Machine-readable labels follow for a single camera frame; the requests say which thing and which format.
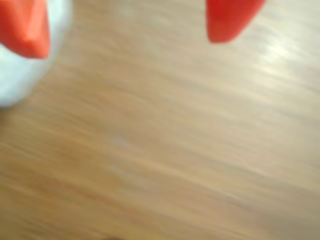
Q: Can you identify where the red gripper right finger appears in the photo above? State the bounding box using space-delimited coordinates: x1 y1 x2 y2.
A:
205 0 266 44

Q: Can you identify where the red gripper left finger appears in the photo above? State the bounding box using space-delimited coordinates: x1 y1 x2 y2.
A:
0 0 51 60

